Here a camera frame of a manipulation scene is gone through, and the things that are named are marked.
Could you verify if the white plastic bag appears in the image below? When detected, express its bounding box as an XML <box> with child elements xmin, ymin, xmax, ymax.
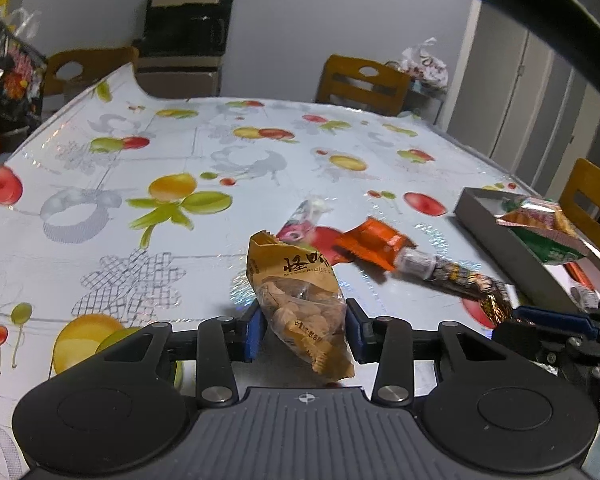
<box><xmin>400</xmin><ymin>37</ymin><xmax>450</xmax><ymax>88</ymax></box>

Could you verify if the black noodle bag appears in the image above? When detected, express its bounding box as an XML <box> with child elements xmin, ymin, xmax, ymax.
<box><xmin>0</xmin><ymin>10</ymin><xmax>48</xmax><ymax>126</ymax></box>

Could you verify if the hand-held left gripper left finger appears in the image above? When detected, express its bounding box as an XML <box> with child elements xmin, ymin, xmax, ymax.
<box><xmin>87</xmin><ymin>302</ymin><xmax>267</xmax><ymax>406</ymax></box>

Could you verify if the tan biscuit bag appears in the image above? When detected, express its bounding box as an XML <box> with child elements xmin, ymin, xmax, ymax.
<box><xmin>247</xmin><ymin>230</ymin><xmax>356</xmax><ymax>381</ymax></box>

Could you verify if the red orange wafer packet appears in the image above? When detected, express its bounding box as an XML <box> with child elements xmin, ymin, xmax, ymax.
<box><xmin>562</xmin><ymin>260</ymin><xmax>600</xmax><ymax>311</ymax></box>

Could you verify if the fruit print tablecloth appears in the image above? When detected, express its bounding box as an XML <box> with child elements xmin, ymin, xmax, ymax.
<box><xmin>0</xmin><ymin>62</ymin><xmax>600</xmax><ymax>480</ymax></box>

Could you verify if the pink clear candy packet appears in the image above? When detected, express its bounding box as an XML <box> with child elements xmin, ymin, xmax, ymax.
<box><xmin>275</xmin><ymin>199</ymin><xmax>333</xmax><ymax>248</ymax></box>

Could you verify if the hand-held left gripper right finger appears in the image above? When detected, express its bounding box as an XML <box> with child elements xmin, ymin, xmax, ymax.
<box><xmin>345</xmin><ymin>299</ymin><xmax>518</xmax><ymax>406</ymax></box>

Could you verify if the white door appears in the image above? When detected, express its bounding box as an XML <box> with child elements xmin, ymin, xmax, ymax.
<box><xmin>447</xmin><ymin>0</ymin><xmax>531</xmax><ymax>161</ymax></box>

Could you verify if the metal shelf cart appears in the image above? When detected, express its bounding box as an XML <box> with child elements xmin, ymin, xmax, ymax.
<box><xmin>410</xmin><ymin>80</ymin><xmax>446</xmax><ymax>123</ymax></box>

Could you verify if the orange snack packet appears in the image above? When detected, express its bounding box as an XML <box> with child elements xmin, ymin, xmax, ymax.
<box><xmin>334</xmin><ymin>216</ymin><xmax>417</xmax><ymax>272</ymax></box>

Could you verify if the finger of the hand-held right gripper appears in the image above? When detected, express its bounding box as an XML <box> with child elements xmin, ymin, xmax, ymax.
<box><xmin>492</xmin><ymin>321</ymin><xmax>568</xmax><ymax>367</ymax></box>
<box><xmin>511</xmin><ymin>305</ymin><xmax>600</xmax><ymax>336</ymax></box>

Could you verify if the brown stick snack packet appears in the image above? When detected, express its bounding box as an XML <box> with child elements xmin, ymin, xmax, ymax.
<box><xmin>394</xmin><ymin>247</ymin><xmax>501</xmax><ymax>306</ymax></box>

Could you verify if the wooden chair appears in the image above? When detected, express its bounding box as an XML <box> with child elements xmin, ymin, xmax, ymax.
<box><xmin>42</xmin><ymin>46</ymin><xmax>140</xmax><ymax>101</ymax></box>
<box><xmin>559</xmin><ymin>157</ymin><xmax>600</xmax><ymax>261</ymax></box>
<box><xmin>316</xmin><ymin>54</ymin><xmax>412</xmax><ymax>117</ymax></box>

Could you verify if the grey cardboard box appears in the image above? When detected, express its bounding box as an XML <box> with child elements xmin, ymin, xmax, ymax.
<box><xmin>454</xmin><ymin>187</ymin><xmax>600</xmax><ymax>311</ymax></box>

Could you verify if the grey cabinet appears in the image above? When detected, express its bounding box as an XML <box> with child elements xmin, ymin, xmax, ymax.
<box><xmin>132</xmin><ymin>52</ymin><xmax>223</xmax><ymax>100</ymax></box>

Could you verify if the green chip bag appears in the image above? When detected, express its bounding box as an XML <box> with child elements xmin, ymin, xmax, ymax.
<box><xmin>495</xmin><ymin>195</ymin><xmax>600</xmax><ymax>266</ymax></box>

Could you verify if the clear plastic bag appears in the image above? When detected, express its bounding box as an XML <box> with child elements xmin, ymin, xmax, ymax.
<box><xmin>7</xmin><ymin>7</ymin><xmax>41</xmax><ymax>41</ymax></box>

